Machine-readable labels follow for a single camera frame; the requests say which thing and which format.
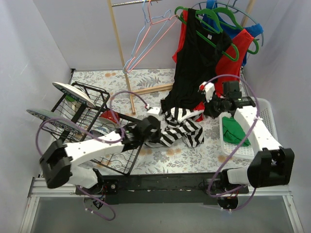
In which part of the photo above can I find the green hanger rear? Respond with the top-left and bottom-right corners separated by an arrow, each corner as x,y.
213,3 -> 264,55

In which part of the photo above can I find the green hanger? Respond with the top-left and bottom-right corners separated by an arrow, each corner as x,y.
172,6 -> 243,62
213,3 -> 264,55

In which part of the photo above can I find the black wire dish rack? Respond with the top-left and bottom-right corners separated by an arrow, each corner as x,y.
39,81 -> 149,176

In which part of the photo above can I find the grey-green patterned plate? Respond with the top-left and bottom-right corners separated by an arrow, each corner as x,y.
26,108 -> 81,133

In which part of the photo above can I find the white patterned plate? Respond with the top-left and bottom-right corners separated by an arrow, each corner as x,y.
52,82 -> 96,108

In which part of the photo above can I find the blue white bowl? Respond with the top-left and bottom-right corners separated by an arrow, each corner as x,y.
89,126 -> 111,137

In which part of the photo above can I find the floral tablecloth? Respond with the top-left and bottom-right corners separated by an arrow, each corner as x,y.
69,68 -> 252,175

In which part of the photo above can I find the green shirt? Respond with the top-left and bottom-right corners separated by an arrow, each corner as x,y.
222,116 -> 245,145

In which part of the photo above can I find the blue wire hanger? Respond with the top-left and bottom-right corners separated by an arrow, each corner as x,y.
122,0 -> 172,73

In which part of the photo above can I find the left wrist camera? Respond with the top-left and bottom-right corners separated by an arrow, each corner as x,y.
146,107 -> 161,117

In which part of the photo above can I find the red bowl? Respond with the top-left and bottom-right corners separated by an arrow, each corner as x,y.
98,110 -> 120,126

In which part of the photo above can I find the red tank top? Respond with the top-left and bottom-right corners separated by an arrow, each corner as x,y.
183,11 -> 254,110

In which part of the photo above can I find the blue tank top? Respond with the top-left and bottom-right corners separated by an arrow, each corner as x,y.
203,0 -> 263,66

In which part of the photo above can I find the green hanger front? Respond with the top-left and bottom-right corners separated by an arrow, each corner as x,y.
172,6 -> 243,62

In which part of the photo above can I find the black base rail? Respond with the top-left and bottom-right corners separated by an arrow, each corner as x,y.
75,171 -> 256,207

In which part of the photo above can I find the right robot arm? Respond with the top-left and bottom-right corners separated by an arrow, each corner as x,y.
199,81 -> 294,212

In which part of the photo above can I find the black white striped tank top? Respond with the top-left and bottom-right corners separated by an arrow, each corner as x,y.
145,107 -> 204,148

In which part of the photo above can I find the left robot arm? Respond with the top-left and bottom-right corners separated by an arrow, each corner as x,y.
39,116 -> 161,194

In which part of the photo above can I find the white plastic basket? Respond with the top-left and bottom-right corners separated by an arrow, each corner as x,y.
219,98 -> 278,159

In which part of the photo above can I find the wooden clothes rack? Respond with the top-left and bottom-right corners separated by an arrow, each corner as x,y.
106,0 -> 257,115

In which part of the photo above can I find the pink wire hanger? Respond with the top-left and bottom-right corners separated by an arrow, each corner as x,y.
126,0 -> 178,73

